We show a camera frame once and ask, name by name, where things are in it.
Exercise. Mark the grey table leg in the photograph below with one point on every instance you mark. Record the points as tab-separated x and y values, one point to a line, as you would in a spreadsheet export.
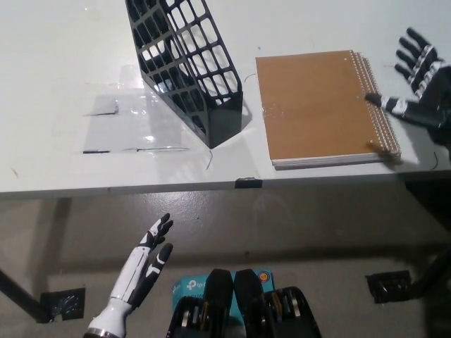
58	225

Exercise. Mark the black lattice book holder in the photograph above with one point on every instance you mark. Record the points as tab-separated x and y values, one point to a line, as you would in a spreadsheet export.
225	123

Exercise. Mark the teal router box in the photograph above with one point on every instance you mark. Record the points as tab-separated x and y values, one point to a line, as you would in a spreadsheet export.
186	287

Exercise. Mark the white and black left hand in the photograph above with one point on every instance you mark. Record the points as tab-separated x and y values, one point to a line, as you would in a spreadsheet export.
141	271

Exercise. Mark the black diagonal table leg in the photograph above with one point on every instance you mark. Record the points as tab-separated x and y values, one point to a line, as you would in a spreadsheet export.
17	294
431	273

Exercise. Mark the black table edge clip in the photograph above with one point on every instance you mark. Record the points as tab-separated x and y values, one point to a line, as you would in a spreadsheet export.
248	183

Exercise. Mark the clear plastic sheet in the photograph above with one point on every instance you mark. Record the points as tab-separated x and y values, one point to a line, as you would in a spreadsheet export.
116	130

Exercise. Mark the brown spiral notebook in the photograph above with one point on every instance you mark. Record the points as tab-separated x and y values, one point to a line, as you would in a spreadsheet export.
310	105
334	165

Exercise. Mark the black and white right hand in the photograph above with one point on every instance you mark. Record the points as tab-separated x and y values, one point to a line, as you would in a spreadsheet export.
428	98

